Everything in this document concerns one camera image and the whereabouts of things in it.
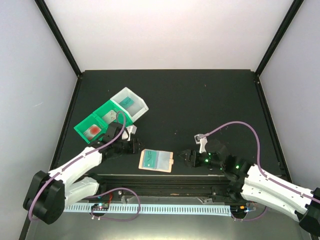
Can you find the right black frame post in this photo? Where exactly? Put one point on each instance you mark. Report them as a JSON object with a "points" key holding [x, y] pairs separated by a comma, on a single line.
{"points": [[283, 27]]}

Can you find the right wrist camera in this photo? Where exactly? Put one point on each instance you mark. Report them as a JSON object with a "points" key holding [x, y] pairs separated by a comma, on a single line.
{"points": [[201, 140]]}

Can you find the black frame post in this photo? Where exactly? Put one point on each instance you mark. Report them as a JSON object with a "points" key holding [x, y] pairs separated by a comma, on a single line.
{"points": [[48, 17], [283, 27]]}

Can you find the white translucent bin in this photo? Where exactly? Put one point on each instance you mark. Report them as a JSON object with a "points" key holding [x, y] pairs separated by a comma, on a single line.
{"points": [[134, 105]]}

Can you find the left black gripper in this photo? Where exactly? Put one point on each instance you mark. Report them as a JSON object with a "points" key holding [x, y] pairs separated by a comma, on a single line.
{"points": [[135, 147]]}

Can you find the left controller board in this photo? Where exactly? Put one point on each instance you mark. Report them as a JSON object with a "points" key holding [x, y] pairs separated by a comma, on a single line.
{"points": [[100, 207]]}

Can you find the green bin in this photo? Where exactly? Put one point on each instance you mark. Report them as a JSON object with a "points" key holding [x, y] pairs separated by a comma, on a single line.
{"points": [[87, 122], [110, 105]]}

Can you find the green bin middle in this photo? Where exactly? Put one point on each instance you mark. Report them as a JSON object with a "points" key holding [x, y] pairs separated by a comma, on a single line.
{"points": [[110, 105]]}

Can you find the teal VIP credit card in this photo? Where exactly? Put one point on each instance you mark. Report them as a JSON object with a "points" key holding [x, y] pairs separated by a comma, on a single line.
{"points": [[149, 160]]}

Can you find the left black frame post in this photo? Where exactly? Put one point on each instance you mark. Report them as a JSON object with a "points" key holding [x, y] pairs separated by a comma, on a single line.
{"points": [[48, 17]]}

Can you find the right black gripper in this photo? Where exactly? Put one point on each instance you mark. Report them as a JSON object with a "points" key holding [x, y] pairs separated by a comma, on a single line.
{"points": [[187, 162]]}

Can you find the floral card in bin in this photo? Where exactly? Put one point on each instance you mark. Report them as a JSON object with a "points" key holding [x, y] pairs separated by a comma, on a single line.
{"points": [[110, 116]]}

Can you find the white slotted cable duct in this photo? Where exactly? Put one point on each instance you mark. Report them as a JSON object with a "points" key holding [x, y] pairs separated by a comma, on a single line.
{"points": [[156, 209]]}

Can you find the green bin near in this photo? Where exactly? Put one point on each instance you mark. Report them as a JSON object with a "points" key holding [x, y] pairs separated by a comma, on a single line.
{"points": [[87, 122]]}

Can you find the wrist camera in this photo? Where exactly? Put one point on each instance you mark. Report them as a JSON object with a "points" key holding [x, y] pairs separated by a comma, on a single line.
{"points": [[128, 132], [201, 140]]}

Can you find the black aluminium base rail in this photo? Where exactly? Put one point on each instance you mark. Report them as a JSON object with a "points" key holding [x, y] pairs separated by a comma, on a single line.
{"points": [[215, 187]]}

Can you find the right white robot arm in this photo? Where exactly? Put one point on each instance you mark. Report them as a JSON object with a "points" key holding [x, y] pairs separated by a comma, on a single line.
{"points": [[248, 182]]}

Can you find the controller board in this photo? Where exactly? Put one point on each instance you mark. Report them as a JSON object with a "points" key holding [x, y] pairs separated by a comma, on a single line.
{"points": [[242, 209], [100, 207]]}

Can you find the teal card in bin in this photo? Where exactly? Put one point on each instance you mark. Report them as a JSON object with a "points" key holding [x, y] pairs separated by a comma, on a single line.
{"points": [[126, 102]]}

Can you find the tan card holder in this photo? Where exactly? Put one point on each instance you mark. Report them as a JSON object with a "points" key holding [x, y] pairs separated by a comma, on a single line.
{"points": [[165, 161]]}

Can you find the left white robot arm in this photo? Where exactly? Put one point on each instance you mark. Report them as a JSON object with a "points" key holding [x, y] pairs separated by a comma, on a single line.
{"points": [[50, 193]]}

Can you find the red dot card in bin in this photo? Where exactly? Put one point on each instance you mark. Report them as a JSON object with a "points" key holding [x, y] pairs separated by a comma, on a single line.
{"points": [[91, 132]]}

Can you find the right controller board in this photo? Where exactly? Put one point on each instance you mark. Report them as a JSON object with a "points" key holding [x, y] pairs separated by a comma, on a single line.
{"points": [[242, 209]]}

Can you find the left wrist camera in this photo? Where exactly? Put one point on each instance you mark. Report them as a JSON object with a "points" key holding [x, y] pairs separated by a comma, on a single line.
{"points": [[128, 132]]}

